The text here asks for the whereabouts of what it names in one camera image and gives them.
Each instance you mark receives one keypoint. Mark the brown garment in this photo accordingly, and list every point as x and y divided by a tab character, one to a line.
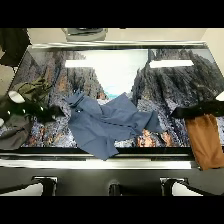
203	140

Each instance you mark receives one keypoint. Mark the grey garment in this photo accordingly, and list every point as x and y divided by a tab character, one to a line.
15	133

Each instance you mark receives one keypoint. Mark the blue shirt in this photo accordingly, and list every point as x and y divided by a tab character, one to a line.
100	128

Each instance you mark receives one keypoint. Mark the black garment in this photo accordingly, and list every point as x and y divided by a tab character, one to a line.
11	43

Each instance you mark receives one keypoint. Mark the olive green garment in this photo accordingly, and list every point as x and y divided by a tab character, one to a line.
33	88

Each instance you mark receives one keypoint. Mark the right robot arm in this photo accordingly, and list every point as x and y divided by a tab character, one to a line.
200	109

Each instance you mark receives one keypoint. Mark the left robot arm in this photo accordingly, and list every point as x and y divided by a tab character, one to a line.
31	109

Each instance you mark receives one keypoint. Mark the silver frame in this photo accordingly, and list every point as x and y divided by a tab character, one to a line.
100	164

